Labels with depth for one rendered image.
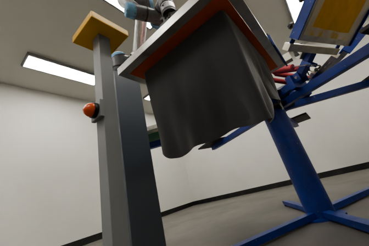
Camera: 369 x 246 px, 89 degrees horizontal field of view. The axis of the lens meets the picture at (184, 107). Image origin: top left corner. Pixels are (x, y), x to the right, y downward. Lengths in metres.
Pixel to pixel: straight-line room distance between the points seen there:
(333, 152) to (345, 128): 0.57
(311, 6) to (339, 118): 3.96
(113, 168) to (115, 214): 0.10
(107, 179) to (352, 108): 5.06
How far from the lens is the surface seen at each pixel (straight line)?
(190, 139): 0.67
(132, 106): 1.21
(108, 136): 0.51
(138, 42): 1.48
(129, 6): 1.09
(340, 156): 5.16
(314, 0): 1.47
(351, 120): 5.21
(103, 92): 0.57
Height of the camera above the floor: 0.40
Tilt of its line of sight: 24 degrees up
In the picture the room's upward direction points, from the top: 15 degrees counter-clockwise
